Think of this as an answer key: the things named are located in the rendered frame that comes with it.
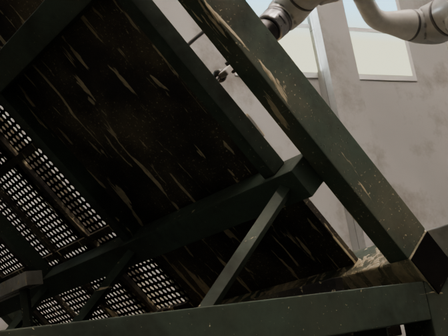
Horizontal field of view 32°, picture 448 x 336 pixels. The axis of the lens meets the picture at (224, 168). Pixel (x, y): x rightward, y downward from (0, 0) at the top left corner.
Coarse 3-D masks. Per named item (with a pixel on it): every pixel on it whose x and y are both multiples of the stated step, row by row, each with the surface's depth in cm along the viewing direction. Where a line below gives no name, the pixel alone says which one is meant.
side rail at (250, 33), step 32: (192, 0) 169; (224, 0) 171; (224, 32) 170; (256, 32) 174; (256, 64) 171; (288, 64) 177; (256, 96) 176; (288, 96) 174; (320, 96) 180; (288, 128) 177; (320, 128) 177; (320, 160) 178; (352, 160) 181; (352, 192) 179; (384, 192) 184; (384, 224) 181; (416, 224) 187; (384, 256) 186
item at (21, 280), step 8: (24, 272) 223; (32, 272) 223; (40, 272) 225; (8, 280) 232; (16, 280) 227; (24, 280) 223; (32, 280) 223; (40, 280) 224; (0, 288) 237; (8, 288) 232; (16, 288) 227; (24, 288) 227; (32, 288) 230; (0, 296) 237; (8, 296) 239
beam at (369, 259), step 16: (432, 240) 188; (368, 256) 198; (416, 256) 183; (432, 256) 187; (336, 272) 204; (352, 272) 197; (368, 272) 193; (384, 272) 189; (400, 272) 186; (416, 272) 183; (432, 272) 185; (272, 288) 225; (288, 288) 217; (352, 288) 200; (432, 288) 184
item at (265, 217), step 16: (288, 192) 180; (272, 208) 177; (256, 224) 174; (256, 240) 171; (128, 256) 236; (240, 256) 168; (112, 272) 232; (224, 272) 165; (112, 288) 231; (224, 288) 162; (32, 304) 282; (96, 304) 225; (208, 304) 159; (16, 320) 278; (32, 320) 227; (80, 320) 221
